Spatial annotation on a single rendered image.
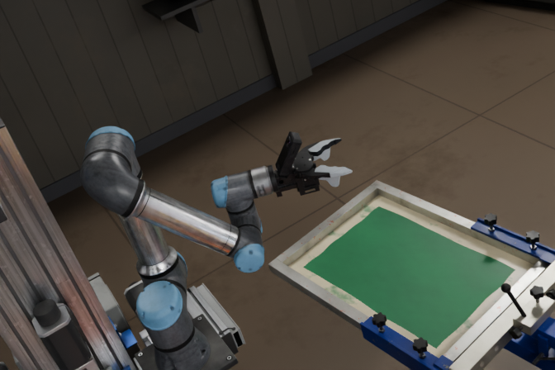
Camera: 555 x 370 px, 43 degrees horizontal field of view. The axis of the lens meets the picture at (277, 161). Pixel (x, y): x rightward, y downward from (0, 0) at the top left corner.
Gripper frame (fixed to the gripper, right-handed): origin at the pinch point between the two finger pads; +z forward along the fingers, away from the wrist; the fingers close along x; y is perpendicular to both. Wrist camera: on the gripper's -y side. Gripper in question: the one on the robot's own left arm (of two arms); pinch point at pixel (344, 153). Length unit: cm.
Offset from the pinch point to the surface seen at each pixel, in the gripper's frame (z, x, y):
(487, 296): 35, 2, 73
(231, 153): -59, -266, 206
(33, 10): -157, -307, 77
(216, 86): -61, -335, 192
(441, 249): 28, -24, 76
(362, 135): 34, -243, 203
